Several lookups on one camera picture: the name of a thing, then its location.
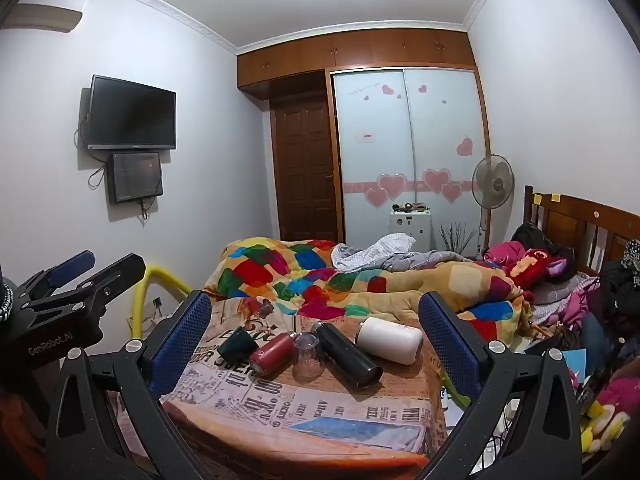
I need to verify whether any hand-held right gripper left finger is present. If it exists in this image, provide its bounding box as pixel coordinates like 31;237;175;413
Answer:
42;290;213;480

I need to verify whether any spiky potted plant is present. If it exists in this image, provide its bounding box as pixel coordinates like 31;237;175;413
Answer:
438;221;479;257

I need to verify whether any black wall television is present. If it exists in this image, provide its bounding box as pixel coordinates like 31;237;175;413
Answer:
81;74;177;151

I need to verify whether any black bag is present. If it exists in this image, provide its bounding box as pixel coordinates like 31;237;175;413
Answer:
511;222;557;252

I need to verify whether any dark clothing pile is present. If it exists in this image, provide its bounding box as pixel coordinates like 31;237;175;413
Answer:
596;239;640;323

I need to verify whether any brown wooden door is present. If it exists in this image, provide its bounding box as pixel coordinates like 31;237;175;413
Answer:
270;97;337;244

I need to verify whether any grey white blanket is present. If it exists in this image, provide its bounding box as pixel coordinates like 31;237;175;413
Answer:
331;233;481;275

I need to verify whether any white standing fan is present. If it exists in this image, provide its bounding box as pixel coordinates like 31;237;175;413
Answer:
472;153;516;255

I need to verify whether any red bottle cup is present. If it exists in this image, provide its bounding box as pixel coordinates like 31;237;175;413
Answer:
248;331;297;376

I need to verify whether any yellow foam tube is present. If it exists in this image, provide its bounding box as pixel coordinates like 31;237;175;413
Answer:
130;263;194;339

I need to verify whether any pink cloth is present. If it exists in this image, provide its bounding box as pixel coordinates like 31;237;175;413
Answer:
482;241;527;265

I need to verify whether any black television cable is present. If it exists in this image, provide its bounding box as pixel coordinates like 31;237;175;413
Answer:
74;112;92;148

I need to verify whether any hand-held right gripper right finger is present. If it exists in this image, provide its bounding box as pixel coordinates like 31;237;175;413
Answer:
417;291;601;480

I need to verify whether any wooden overhead cabinet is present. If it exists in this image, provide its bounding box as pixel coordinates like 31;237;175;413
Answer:
236;27;478;102

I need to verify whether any clear glass cup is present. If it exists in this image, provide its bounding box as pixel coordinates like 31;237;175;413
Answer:
291;332;326;382

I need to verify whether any wardrobe with heart stickers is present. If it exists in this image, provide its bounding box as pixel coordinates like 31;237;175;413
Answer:
326;66;495;252

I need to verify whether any red plush toy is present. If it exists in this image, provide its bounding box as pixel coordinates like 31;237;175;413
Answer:
504;247;572;292

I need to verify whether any newspaper print cloth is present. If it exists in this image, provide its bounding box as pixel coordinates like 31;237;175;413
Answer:
159;296;449;463

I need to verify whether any wooden bed headboard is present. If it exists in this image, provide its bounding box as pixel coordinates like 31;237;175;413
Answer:
522;185;640;283

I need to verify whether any black thermos cup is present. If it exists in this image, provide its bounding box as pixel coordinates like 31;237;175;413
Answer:
311;321;384;390

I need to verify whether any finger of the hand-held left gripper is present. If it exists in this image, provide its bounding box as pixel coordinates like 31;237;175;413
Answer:
22;253;147;322
19;250;97;302

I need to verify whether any colourful patchwork quilt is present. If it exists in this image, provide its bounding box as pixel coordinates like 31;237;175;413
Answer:
205;238;535;356

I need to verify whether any white boxy appliance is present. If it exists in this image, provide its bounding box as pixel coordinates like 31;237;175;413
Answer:
389;209;432;252

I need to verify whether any yellow plush toy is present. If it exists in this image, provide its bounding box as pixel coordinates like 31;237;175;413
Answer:
581;402;632;452

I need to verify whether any pink plush toy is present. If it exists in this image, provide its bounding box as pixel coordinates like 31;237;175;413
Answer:
595;374;640;412

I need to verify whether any small black monitor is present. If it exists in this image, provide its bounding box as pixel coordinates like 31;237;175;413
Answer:
107;152;165;205

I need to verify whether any dark green cup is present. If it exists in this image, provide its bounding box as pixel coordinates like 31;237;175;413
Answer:
216;326;259;359

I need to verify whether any white thermos cup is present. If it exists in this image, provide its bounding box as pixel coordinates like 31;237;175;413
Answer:
355;316;424;366

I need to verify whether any light blue book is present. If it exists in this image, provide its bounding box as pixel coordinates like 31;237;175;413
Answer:
564;347;589;387

